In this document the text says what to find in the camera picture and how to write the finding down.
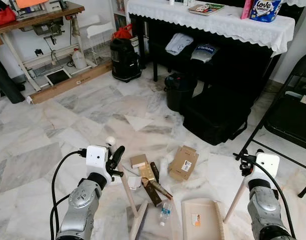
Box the wooden handled broom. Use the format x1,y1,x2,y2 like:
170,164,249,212
104,136,150,240

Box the beige long handled dustpan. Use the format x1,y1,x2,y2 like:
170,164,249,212
181,176,251,240

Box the small cardboard box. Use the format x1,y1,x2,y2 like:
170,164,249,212
130,153,150,169

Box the small white packet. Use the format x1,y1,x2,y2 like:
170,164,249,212
126,175,143,191

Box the large black case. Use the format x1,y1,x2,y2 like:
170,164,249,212
182,87,267,147

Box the dark brown wooden strip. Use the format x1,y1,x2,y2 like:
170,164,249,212
141,161,164,208

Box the black folding chair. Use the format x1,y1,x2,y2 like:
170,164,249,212
240,49,306,199

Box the flattened cardboard box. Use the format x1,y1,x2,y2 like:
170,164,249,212
167,145,200,182

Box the small clear plastic bottle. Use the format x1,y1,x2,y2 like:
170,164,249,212
158,200,173,227

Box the white papers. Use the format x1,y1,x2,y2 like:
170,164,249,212
285,90,306,107

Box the black bucket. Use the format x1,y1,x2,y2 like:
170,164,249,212
164,72,198,114

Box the long wooden plank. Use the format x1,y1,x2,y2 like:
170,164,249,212
30,60,114,105

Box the black table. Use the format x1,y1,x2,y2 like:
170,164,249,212
130,13,282,101

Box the black canister vacuum cleaner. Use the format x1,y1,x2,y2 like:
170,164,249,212
109,37,143,83

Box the white framed tablet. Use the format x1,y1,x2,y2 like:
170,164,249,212
45,67,73,86

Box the white plastic jug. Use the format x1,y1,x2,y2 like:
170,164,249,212
71,47,88,70

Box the grey bag with blue label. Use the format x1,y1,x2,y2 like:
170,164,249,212
190,43,220,64

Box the red plastic bag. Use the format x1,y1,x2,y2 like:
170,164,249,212
112,23,134,41

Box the white cloth bag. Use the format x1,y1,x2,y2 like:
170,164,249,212
165,32,195,56

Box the white chair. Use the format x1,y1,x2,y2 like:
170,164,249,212
85,14,116,66

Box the white lace tablecloth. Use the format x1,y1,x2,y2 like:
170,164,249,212
126,0,296,55

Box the black rolled mat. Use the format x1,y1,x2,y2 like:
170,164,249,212
0,52,26,105

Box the pink pack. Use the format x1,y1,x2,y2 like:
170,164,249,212
241,0,254,20

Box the blue white tissue roll pack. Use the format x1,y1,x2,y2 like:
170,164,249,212
249,0,283,23

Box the colourful book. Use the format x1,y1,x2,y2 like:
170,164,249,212
187,2,226,17

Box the wooden desk with white legs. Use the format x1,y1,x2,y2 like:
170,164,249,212
0,2,87,94

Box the orange sheet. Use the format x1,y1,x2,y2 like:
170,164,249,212
15,0,50,9

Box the red fabric bag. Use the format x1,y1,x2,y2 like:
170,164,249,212
0,5,18,26

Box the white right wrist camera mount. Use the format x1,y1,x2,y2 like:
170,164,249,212
243,152,281,182

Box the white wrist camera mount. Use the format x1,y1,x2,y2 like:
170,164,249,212
86,145,110,175
243,152,281,182

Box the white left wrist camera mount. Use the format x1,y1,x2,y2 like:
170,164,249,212
86,145,110,175

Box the brass door handle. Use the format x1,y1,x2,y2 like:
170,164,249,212
138,162,174,201

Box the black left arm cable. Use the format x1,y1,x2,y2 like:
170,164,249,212
49,148,89,240

